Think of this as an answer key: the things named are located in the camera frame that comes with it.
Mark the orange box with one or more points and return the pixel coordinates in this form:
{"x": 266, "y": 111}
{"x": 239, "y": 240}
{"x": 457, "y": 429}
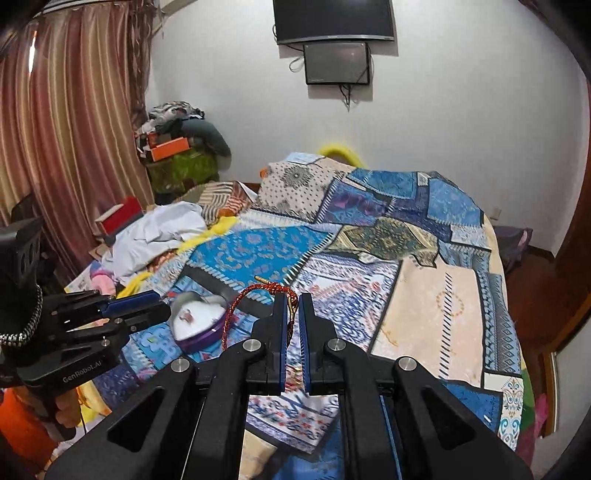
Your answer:
{"x": 168, "y": 150}

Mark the green patterned cloth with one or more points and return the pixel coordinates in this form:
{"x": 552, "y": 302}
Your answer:
{"x": 184, "y": 170}

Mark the person's left hand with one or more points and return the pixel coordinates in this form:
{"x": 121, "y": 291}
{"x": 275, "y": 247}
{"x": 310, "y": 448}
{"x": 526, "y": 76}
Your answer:
{"x": 69, "y": 410}

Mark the purple pillow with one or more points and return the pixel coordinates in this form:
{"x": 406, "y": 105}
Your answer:
{"x": 515, "y": 247}

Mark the pile of clothes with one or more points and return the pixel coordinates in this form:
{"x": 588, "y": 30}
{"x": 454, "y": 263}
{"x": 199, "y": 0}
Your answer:
{"x": 175, "y": 113}

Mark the small black wall monitor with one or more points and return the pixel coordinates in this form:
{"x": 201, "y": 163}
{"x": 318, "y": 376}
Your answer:
{"x": 337, "y": 62}

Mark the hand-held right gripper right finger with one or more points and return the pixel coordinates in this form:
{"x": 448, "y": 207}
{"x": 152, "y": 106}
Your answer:
{"x": 304, "y": 344}

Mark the person's orange clothing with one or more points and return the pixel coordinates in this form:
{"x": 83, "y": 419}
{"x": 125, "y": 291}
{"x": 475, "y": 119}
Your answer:
{"x": 21, "y": 429}

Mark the blue patchwork blanket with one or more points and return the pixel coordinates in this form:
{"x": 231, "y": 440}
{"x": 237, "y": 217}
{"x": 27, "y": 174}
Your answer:
{"x": 415, "y": 295}

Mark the small pendant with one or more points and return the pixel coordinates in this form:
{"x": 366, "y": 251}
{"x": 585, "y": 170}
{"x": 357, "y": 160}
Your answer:
{"x": 187, "y": 315}

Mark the pink cloth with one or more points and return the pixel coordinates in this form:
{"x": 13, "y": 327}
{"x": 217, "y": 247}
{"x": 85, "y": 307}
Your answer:
{"x": 104, "y": 279}

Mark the striped brown curtain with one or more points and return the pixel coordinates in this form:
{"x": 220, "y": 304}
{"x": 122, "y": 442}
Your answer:
{"x": 69, "y": 115}

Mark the red box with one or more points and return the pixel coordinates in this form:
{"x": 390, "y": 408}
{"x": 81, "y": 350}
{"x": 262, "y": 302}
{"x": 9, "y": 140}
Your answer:
{"x": 122, "y": 217}

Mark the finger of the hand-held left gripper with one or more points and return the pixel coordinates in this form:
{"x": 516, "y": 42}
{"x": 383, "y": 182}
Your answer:
{"x": 134, "y": 302}
{"x": 138, "y": 318}

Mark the white cloth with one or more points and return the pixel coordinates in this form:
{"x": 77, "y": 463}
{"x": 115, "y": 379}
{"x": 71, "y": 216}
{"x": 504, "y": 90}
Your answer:
{"x": 152, "y": 230}

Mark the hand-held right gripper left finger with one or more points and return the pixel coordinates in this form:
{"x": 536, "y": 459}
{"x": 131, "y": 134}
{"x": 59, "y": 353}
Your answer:
{"x": 282, "y": 344}

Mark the yellow cloth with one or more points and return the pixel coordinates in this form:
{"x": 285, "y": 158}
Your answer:
{"x": 212, "y": 233}

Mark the yellow fluffy pillow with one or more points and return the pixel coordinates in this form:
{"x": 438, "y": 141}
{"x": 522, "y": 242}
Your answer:
{"x": 339, "y": 151}

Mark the black wall television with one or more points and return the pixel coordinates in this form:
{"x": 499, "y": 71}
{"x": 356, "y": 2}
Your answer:
{"x": 332, "y": 18}

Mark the purple heart-shaped jewelry box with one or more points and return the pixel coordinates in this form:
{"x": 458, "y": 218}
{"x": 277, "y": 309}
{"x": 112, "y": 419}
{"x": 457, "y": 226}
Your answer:
{"x": 198, "y": 323}

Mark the brown striped pillow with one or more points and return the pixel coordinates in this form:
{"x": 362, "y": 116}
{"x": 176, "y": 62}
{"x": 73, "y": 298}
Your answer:
{"x": 226, "y": 198}

